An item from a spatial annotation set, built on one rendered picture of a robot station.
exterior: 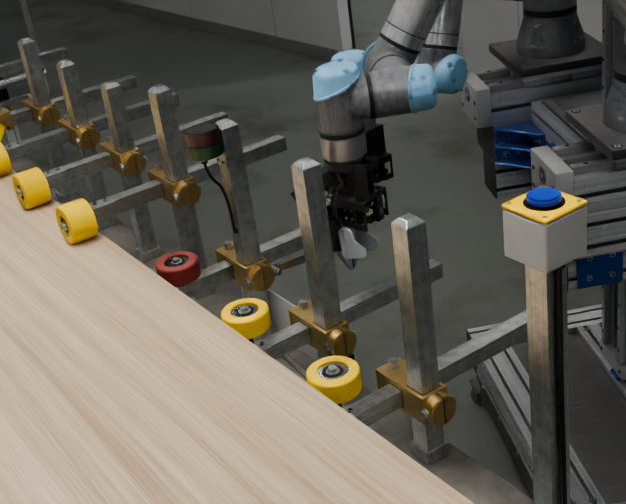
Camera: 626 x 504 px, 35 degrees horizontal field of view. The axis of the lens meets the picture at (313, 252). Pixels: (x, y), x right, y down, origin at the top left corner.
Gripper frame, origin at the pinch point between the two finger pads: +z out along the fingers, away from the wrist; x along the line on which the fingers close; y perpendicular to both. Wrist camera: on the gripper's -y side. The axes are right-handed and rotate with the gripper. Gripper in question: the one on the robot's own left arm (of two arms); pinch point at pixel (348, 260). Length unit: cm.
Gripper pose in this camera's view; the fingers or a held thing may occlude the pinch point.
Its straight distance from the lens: 176.1
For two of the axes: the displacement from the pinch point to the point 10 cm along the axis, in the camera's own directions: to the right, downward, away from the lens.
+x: 5.7, -4.4, 6.9
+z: 1.3, 8.8, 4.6
